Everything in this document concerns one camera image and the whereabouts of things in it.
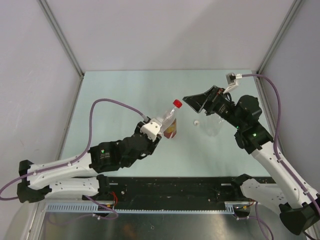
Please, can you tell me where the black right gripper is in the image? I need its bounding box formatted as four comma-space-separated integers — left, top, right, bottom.
183, 85, 244, 130

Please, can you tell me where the red bottle cap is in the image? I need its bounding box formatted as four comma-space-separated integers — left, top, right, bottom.
173, 99, 183, 109

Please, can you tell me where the clear plastic bottle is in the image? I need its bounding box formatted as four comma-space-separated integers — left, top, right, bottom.
204, 114, 225, 137

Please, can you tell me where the clear red-label water bottle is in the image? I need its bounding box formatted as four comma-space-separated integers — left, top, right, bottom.
156, 103, 179, 132

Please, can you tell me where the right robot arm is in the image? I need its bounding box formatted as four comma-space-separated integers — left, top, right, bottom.
183, 85, 320, 235

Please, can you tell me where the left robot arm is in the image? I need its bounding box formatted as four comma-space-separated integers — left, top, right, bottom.
17, 118, 162, 203

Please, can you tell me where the amber tea bottle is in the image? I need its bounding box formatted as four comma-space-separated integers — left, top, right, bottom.
163, 118, 177, 139

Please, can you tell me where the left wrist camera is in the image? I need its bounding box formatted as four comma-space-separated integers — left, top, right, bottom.
140, 118, 162, 142

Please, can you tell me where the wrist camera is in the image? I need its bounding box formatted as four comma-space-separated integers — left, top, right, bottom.
223, 72, 243, 94
140, 118, 162, 142

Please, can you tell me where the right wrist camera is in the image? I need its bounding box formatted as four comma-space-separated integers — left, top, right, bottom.
223, 72, 243, 94

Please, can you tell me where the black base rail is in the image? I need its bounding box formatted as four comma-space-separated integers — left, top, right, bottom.
92, 176, 249, 210

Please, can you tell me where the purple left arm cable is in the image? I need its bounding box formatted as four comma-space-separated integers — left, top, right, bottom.
0, 98, 151, 221

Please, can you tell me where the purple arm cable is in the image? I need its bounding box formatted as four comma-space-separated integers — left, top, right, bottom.
0, 98, 151, 221
239, 73, 320, 240

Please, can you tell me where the right aluminium corner post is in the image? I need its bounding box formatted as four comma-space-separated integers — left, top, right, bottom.
256, 0, 304, 77

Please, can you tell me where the aluminium corner post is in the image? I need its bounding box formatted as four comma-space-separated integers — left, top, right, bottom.
256, 0, 304, 77
37, 0, 85, 77

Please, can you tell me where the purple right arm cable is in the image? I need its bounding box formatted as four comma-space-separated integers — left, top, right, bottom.
239, 73, 320, 240

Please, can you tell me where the grey slotted cable duct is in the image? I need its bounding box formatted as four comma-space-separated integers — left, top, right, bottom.
45, 201, 249, 215

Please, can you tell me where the left aluminium corner post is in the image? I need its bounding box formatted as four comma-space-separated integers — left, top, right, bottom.
37, 0, 85, 77

